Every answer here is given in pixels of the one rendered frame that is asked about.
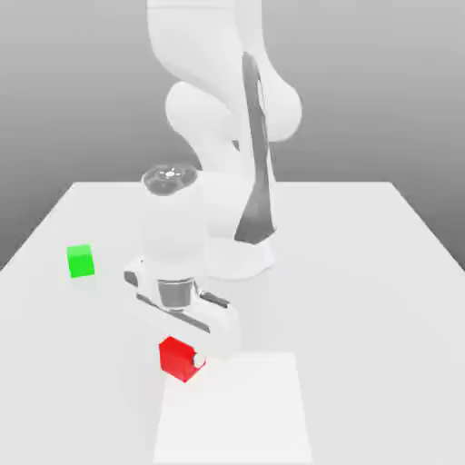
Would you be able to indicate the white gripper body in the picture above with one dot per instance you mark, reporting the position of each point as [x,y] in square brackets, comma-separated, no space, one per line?
[203,330]

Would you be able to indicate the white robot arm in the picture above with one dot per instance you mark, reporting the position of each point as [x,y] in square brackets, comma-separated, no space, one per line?
[218,109]

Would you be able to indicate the small green cube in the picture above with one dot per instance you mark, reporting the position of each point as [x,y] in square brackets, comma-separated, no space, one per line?
[80,261]

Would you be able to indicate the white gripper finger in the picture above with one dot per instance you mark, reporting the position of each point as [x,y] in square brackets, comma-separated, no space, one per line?
[199,359]

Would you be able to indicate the small red cube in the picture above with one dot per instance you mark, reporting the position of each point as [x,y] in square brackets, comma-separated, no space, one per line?
[174,358]

